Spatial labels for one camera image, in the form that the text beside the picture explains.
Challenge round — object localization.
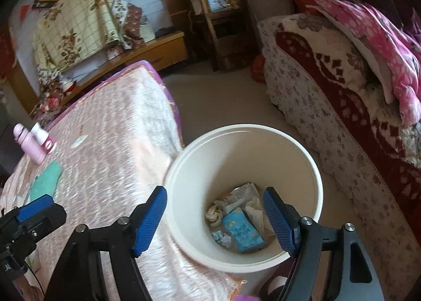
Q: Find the white bottle pink label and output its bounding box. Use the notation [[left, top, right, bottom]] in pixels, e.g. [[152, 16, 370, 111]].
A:
[[31, 122, 57, 154]]

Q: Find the crumpled white paper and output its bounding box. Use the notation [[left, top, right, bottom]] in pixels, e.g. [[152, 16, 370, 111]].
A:
[[245, 200, 273, 237]]

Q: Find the round plastic bin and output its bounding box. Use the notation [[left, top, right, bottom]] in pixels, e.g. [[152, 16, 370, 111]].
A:
[[163, 124, 323, 273]]

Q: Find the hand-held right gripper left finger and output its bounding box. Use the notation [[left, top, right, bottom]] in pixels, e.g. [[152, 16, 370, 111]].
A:
[[43, 186, 168, 301]]

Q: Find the artificial flower bouquet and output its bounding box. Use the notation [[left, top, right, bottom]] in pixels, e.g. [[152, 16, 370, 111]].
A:
[[36, 67, 66, 114]]

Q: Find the red bag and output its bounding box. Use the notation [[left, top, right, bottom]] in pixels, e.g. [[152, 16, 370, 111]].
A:
[[250, 54, 267, 83]]

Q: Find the floral printed box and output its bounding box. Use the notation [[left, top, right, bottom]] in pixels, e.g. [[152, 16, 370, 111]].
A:
[[206, 0, 240, 12]]

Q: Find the green cloth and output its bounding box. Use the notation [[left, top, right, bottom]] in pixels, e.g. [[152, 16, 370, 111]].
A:
[[28, 160, 63, 201]]

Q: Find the wooden low cabinet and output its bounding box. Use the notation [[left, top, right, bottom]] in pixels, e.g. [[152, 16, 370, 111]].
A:
[[7, 29, 189, 114]]

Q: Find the black set-top box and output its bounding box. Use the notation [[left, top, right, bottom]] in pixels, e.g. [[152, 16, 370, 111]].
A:
[[154, 26, 176, 38]]

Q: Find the yellow floral checked cloth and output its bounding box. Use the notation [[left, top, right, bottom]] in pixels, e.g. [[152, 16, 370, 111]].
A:
[[32, 0, 148, 74]]

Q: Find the small crumpled blue wrapper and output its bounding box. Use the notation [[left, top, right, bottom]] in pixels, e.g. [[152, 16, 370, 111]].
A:
[[211, 230, 232, 249]]

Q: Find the floral covered sofa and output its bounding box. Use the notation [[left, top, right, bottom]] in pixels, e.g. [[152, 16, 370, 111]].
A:
[[257, 13, 421, 301]]

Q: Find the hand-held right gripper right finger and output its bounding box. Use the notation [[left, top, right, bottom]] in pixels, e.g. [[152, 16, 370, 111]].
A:
[[262, 187, 385, 301]]

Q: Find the dark slipper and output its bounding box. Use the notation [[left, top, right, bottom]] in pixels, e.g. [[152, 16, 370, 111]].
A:
[[260, 275, 290, 301]]

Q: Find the pink floral blanket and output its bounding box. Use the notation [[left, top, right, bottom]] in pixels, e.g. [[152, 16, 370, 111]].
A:
[[307, 0, 421, 127]]

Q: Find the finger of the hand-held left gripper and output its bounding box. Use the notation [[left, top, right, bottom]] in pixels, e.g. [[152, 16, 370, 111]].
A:
[[20, 204, 67, 245], [16, 194, 55, 223]]

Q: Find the pink insulated bottle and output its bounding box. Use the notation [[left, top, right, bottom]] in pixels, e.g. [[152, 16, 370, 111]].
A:
[[13, 123, 47, 165]]

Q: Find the dark wooden rack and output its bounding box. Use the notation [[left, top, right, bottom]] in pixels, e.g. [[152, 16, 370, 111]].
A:
[[178, 0, 260, 73]]

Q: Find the red white ornament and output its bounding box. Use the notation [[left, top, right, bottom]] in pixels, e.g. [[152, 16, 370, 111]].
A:
[[59, 77, 78, 93]]

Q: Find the black cable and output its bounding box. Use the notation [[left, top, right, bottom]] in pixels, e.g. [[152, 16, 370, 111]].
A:
[[24, 257, 45, 301]]

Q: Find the twisted beige paper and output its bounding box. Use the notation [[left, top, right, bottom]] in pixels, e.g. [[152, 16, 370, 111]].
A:
[[206, 204, 226, 227]]

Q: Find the white printed wrapper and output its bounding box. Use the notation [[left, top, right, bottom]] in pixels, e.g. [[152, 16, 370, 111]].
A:
[[227, 183, 260, 213]]

